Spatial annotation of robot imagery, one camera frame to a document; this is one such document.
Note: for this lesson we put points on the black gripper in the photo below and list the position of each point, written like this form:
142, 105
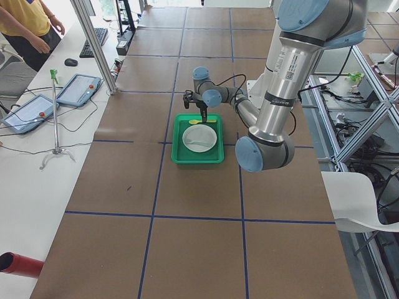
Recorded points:
201, 109

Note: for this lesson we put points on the yellow plastic spoon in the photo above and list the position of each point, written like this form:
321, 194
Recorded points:
196, 122

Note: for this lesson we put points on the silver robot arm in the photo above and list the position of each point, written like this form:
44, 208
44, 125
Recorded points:
304, 29

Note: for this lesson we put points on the white round plate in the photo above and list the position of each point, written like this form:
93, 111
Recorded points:
202, 133

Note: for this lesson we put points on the pale green plastic fork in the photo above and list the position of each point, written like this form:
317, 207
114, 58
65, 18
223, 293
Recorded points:
194, 142

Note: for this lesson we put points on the green plastic tray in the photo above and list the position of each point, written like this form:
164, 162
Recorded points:
180, 154

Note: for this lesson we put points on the far blue teach pendant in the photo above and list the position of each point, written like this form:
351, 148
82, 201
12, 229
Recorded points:
78, 90

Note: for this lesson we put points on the black computer mouse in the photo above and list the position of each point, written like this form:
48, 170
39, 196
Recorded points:
70, 62

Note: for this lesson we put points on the metal reacher grabber tool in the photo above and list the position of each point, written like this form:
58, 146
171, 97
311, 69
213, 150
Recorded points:
57, 151

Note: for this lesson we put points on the white plastic chair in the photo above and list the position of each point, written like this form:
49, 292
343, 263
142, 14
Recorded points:
353, 203

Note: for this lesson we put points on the grey office chair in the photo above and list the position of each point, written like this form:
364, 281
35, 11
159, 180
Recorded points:
16, 75

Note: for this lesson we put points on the person in yellow shirt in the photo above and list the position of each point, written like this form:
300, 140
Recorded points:
32, 29

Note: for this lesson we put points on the red cylinder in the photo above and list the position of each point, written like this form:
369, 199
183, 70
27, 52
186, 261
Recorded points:
20, 265

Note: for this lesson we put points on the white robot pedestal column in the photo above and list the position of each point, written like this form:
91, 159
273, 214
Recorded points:
257, 88

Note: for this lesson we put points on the aluminium frame post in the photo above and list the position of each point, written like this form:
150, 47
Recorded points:
86, 23

